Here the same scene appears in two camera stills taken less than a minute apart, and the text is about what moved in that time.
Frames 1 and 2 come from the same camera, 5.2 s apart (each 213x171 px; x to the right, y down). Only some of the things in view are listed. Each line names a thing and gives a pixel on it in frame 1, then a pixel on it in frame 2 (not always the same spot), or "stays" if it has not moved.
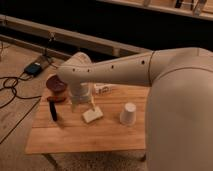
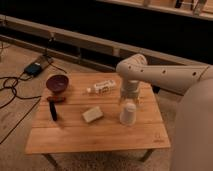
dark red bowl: x=54 y=83 stays
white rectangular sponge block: x=92 y=115 stays
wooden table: x=117 y=121 stays
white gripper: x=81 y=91 -> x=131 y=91
